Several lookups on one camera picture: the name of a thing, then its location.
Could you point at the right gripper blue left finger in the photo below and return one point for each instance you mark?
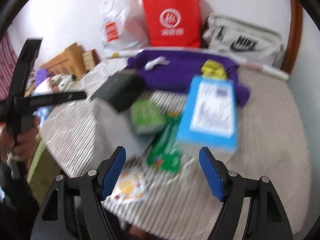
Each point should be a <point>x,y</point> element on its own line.
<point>110,170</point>

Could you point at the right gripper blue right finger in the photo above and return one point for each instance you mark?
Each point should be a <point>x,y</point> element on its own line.
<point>210,167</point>

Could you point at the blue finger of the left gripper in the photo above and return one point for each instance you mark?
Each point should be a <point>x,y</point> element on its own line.
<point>34,102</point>

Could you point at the lemon print tissue packet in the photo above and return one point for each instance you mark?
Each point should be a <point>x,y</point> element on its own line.
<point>130,187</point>

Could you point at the green fruit wet wipe packet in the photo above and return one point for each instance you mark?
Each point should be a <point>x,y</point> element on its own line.
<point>165,154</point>

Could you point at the green tissue pack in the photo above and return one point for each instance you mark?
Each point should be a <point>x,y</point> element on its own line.
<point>146,118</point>

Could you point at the yellow black pouch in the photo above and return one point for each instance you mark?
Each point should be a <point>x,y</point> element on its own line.
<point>213,70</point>

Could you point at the small white cloth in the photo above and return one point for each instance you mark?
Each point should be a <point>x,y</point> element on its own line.
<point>158,61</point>

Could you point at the person's left hand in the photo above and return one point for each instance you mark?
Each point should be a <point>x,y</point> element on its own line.
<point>26,143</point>

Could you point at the plush toys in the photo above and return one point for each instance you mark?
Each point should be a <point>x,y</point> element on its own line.
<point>47,84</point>

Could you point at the wooden headboard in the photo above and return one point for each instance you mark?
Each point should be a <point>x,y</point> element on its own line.
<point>69,62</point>

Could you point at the blue tissue box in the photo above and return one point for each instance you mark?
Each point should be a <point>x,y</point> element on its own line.
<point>209,118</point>

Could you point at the dark green tea box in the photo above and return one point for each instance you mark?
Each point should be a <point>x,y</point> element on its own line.
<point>121,89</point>

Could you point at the brown patterned book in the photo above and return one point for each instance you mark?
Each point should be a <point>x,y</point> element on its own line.
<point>90,59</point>

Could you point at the purple towel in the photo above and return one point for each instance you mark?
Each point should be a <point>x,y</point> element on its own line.
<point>177,75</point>

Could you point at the rolled paper poster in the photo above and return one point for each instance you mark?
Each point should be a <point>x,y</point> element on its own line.
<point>241,61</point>

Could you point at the white Miniso plastic bag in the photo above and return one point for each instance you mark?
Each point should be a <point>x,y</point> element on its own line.
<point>123,26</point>

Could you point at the grey Nike waist bag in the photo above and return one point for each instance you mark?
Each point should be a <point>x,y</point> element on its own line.
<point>246,40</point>

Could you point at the red Haidilao paper bag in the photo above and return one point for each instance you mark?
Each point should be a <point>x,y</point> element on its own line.
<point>173,23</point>

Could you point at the brown wooden door frame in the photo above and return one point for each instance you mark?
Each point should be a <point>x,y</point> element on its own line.
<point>293,44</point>

